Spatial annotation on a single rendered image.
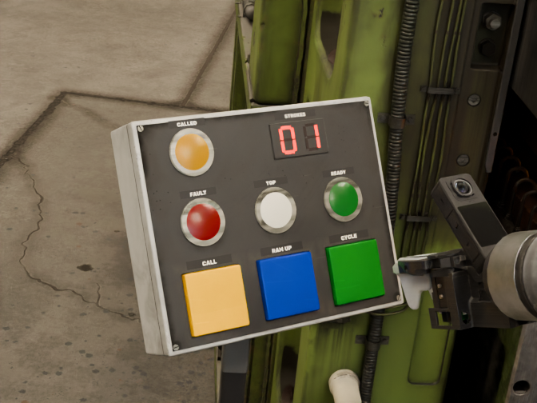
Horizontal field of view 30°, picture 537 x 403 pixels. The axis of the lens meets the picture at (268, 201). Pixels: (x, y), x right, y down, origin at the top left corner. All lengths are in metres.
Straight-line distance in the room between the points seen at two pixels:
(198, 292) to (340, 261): 0.20
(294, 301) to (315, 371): 0.51
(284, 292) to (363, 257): 0.13
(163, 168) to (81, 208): 2.48
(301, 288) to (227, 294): 0.10
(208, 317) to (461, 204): 0.33
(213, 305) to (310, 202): 0.19
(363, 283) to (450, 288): 0.24
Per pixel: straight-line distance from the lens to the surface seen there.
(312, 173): 1.28
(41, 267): 3.30
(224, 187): 1.22
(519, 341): 1.54
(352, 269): 1.29
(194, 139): 1.21
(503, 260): 1.00
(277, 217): 1.25
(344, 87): 1.52
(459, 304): 1.09
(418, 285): 1.15
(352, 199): 1.30
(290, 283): 1.25
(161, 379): 2.79
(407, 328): 1.72
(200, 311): 1.20
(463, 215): 1.08
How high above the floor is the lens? 1.64
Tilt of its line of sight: 26 degrees down
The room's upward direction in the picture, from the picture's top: 6 degrees clockwise
